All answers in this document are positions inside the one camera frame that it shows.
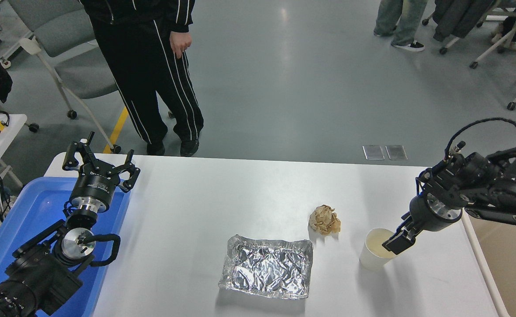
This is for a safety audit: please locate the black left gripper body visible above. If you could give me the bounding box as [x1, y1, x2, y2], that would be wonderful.
[70, 162, 124, 204]

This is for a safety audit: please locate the grey padded chair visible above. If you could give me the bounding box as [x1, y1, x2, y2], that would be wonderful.
[8, 0, 177, 154]

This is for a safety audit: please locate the silver foil tray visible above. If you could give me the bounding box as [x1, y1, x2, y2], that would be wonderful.
[218, 234, 314, 300]

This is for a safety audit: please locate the person's left hand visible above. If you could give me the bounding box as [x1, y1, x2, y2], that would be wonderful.
[170, 31, 193, 60]

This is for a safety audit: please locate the crumpled tan paper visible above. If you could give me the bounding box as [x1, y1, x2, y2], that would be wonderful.
[309, 205, 342, 236]

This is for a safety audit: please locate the silver floor plate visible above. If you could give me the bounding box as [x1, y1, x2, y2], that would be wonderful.
[386, 145, 408, 161]
[363, 145, 385, 161]

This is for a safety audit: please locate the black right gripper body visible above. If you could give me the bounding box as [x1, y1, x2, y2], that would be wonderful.
[410, 196, 461, 232]

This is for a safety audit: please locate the person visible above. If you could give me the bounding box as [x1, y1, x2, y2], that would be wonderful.
[373, 0, 428, 52]
[80, 0, 205, 157]
[490, 4, 516, 52]

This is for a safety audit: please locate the white paper cup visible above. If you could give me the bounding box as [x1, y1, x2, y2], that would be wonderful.
[359, 228, 400, 272]

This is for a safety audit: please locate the dark hanging jacket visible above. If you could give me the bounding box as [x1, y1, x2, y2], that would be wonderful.
[433, 0, 496, 42]

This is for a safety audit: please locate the blue plastic tray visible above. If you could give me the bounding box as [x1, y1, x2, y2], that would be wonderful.
[0, 177, 132, 317]

